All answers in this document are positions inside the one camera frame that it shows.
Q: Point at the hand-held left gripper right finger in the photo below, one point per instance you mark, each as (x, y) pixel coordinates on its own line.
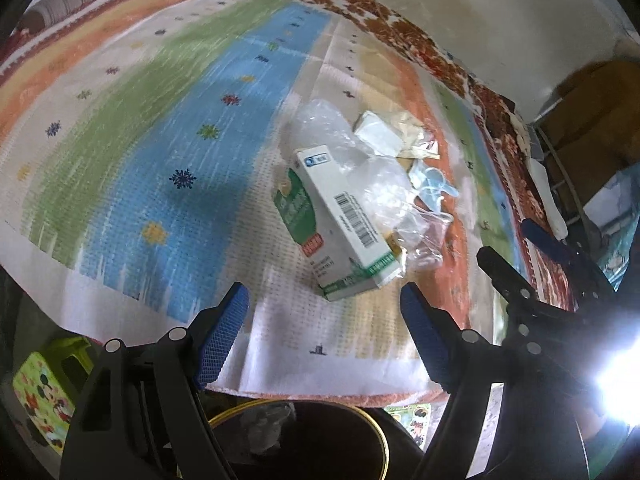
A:
(425, 330)

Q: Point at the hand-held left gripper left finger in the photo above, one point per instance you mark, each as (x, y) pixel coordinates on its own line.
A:
(225, 330)

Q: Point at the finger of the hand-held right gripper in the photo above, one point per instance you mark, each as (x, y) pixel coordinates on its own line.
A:
(542, 240)
(492, 265)

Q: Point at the light blue plastic spoon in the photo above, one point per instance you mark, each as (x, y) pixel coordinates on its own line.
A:
(435, 185)

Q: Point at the green and white carton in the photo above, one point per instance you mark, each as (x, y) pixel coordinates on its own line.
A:
(330, 230)

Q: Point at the clear plastic bag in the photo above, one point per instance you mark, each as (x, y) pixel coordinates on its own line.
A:
(380, 185)

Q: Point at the dark bin with yellow rim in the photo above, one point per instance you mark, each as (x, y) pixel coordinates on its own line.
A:
(325, 440)

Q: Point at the gold foil wrapper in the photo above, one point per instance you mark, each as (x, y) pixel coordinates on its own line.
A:
(416, 130)

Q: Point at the white cloth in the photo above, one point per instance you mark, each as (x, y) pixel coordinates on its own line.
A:
(547, 200)

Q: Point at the metal rack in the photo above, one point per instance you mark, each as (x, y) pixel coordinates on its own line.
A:
(562, 180)

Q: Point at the blue printed bag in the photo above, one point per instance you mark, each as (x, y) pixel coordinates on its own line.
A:
(617, 220)

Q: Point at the cartoon floor mat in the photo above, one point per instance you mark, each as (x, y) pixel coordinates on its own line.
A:
(412, 420)

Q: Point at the crumpled paper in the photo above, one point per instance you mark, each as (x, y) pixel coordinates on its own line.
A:
(265, 422)

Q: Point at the brown cardboard box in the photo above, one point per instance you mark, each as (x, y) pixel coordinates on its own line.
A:
(600, 110)

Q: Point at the green cartoon stool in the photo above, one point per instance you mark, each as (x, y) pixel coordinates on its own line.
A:
(40, 390)

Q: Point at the striped colourful mat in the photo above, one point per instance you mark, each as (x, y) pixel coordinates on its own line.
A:
(150, 135)

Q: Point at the brown floral blanket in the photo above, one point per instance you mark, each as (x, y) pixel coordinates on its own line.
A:
(400, 15)

